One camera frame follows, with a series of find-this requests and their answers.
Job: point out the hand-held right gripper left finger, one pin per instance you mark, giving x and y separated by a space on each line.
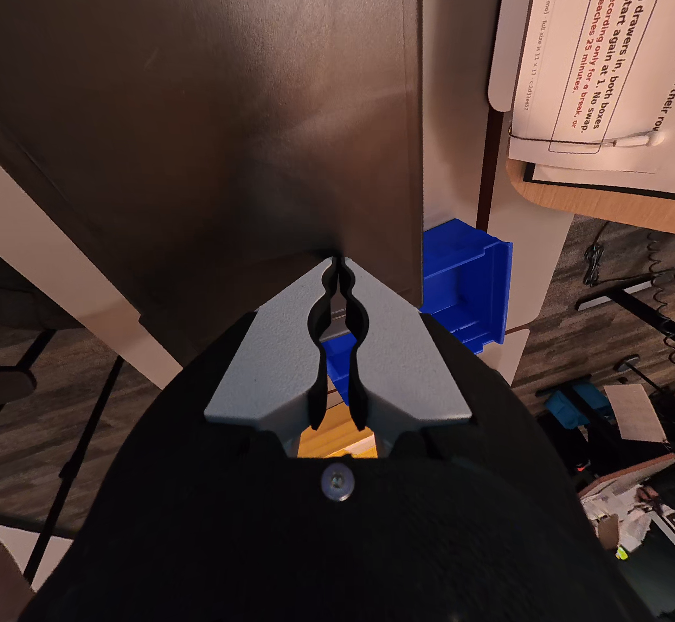
263 369

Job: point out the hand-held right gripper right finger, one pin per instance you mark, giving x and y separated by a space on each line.
411 369

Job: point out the black drawer cabinet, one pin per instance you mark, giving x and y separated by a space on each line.
211 105

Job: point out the person's left forearm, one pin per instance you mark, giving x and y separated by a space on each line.
13 590

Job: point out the yellow bin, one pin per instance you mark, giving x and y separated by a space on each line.
332 435

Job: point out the blue plastic bin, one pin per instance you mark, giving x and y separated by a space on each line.
464 284

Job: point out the teal blue floor object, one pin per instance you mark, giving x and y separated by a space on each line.
564 406

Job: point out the thin black stand pole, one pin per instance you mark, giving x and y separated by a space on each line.
67 469

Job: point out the beige paper sheet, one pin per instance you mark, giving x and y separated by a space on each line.
633 413

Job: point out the black table foot bar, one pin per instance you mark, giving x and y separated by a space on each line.
633 301

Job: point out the cardboard box with papers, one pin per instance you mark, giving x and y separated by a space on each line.
617 506

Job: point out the black office chair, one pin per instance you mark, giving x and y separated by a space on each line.
16 384

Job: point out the black-bordered white sheet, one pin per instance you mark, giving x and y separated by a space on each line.
580 179

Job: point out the white rounded panel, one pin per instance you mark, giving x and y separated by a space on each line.
506 63

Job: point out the white instruction sheet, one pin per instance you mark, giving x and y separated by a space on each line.
580 52

